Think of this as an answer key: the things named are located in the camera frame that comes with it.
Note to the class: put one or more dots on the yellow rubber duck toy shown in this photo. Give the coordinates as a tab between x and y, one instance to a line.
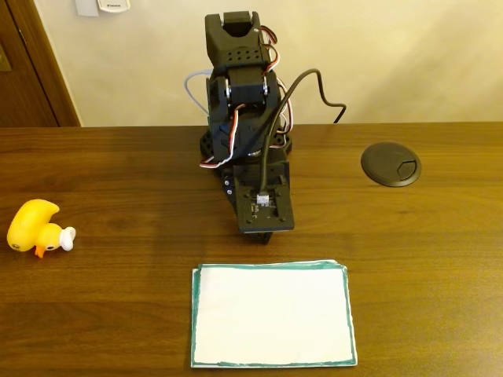
31	225

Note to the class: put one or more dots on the black round desk grommet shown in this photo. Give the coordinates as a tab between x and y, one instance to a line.
387	163

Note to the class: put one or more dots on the brown wooden door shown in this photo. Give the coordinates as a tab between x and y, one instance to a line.
23	78

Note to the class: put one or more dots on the white wall controller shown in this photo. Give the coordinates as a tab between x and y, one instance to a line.
113	4

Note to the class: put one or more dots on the black square camera board mount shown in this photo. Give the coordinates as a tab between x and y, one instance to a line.
271	212

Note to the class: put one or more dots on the white wall switch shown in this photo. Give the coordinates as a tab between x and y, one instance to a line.
86	7

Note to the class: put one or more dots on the white paper with green border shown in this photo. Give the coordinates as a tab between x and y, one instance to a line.
271	314

